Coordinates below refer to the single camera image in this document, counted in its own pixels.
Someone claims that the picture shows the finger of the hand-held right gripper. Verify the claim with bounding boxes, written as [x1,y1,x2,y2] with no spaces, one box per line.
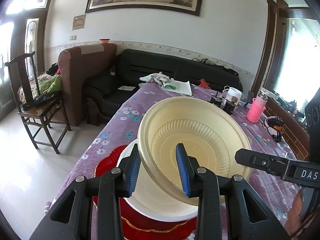
[234,148,292,181]

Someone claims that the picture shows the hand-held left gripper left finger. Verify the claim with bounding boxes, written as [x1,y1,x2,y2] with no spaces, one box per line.
[29,143,142,240]

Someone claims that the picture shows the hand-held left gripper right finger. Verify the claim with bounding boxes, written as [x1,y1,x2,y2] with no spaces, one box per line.
[175,143,292,240]

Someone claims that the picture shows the large white foam bowl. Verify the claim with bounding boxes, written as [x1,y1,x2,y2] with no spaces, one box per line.
[116,140,200,222]

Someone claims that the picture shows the cream plastic bowl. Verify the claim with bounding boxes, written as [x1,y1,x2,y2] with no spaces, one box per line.
[137,96,252,200]

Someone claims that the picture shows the large red glass plate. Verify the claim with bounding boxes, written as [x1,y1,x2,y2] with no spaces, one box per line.
[93,145,200,240]

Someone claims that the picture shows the person's right hand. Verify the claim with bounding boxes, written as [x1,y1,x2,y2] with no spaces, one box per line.
[285,192,305,236]

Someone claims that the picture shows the black and orange patterned cloth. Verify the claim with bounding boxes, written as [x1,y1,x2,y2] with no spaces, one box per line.
[264,116,285,143]

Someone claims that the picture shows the pink knit-sleeved bottle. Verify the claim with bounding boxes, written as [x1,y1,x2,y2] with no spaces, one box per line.
[246,91,269,124]

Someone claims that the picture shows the purple floral tablecloth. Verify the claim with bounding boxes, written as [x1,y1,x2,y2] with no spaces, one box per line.
[44,81,310,240]

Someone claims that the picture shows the white plastic jar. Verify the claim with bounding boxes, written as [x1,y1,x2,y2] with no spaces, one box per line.
[226,87,242,103]

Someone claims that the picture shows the brown armchair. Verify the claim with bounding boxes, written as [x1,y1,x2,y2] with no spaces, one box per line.
[58,42,117,127]

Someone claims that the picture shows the black sofa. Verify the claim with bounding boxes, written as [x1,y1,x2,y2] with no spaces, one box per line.
[84,49,243,125]

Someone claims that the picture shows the black bag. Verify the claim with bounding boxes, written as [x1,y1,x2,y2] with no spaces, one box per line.
[22,92,57,110]

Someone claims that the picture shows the dark wooden chair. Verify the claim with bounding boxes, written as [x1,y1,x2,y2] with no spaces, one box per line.
[5,51,72,154]

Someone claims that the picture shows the green cloth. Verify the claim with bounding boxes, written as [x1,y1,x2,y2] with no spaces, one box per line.
[35,75,62,98]

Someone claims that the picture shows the wooden glass door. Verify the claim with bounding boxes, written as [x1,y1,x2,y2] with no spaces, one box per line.
[0,0,55,120]

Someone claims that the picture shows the wooden window frame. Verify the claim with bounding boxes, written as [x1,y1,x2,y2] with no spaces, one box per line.
[251,0,320,100]

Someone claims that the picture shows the wall plaque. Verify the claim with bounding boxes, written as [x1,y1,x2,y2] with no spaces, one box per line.
[72,14,87,30]

